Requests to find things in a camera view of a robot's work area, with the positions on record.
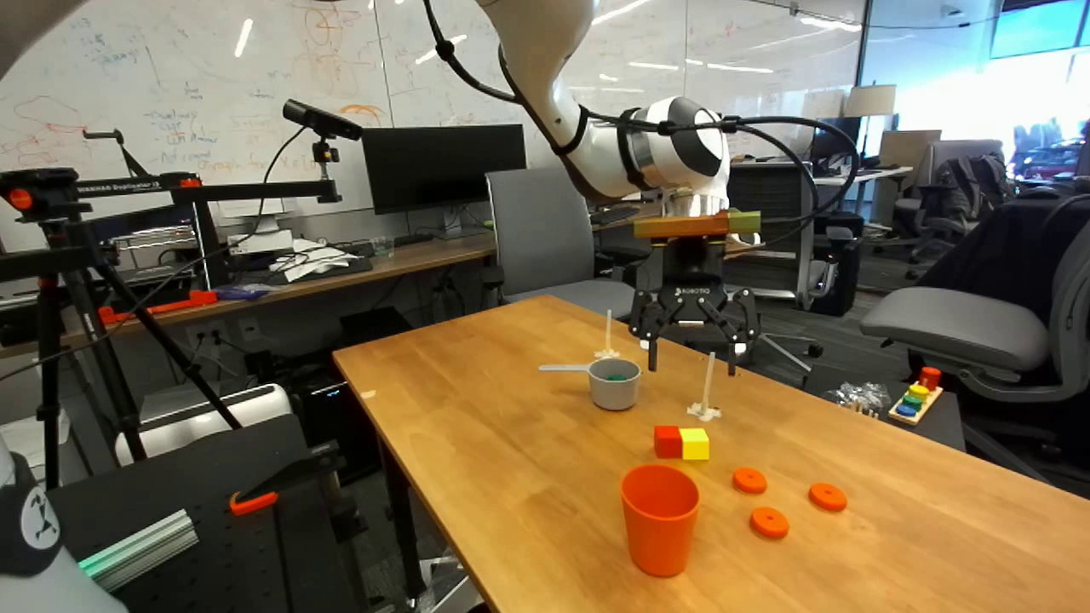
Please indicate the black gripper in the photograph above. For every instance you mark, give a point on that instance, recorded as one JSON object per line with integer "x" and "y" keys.
{"x": 697, "y": 274}

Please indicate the yellow cube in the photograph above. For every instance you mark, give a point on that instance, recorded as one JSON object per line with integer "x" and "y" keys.
{"x": 697, "y": 443}

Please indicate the red-orange cube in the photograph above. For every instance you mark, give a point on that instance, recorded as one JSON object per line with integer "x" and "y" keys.
{"x": 665, "y": 443}

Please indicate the orange disc with hole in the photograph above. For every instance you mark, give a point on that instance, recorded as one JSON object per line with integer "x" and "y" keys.
{"x": 767, "y": 522}
{"x": 829, "y": 498}
{"x": 750, "y": 482}

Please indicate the orange plastic cup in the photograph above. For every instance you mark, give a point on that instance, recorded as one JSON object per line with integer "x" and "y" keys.
{"x": 658, "y": 526}

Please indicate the clear plastic bag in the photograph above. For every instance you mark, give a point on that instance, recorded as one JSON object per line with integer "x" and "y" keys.
{"x": 862, "y": 395}

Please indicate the grey office chair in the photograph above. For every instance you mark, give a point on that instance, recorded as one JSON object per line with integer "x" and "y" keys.
{"x": 957, "y": 323}
{"x": 540, "y": 233}

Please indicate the low black table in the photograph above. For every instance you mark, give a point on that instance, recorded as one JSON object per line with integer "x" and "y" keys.
{"x": 886, "y": 427}

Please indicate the colourful stacking toy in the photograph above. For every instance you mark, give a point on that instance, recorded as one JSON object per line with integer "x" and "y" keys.
{"x": 915, "y": 398}

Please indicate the white lamp shade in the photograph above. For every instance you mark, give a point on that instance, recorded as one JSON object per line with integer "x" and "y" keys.
{"x": 870, "y": 100}

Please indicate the long wooden desk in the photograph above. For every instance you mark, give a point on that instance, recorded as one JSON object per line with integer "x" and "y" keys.
{"x": 397, "y": 263}

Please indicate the white papers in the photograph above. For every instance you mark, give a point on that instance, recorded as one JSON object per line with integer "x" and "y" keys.
{"x": 310, "y": 263}

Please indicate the black clamp orange tip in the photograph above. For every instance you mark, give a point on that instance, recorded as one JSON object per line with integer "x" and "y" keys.
{"x": 285, "y": 477}

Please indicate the white metal beam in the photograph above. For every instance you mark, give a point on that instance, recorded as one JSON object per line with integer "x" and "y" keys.
{"x": 206, "y": 423}

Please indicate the black side table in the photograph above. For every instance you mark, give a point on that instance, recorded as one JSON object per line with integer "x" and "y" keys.
{"x": 215, "y": 545}

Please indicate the orange bar clamp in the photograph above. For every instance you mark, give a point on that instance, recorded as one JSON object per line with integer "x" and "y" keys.
{"x": 157, "y": 306}

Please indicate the aluminium bar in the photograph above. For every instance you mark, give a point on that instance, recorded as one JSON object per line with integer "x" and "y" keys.
{"x": 140, "y": 548}

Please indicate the black tripod orange knobs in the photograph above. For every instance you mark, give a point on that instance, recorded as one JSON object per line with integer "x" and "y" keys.
{"x": 69, "y": 284}

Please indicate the black white foreground device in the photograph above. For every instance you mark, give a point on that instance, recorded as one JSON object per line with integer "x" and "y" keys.
{"x": 28, "y": 532}

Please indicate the orange green wrist camera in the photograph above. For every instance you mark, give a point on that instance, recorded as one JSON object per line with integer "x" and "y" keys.
{"x": 692, "y": 226}

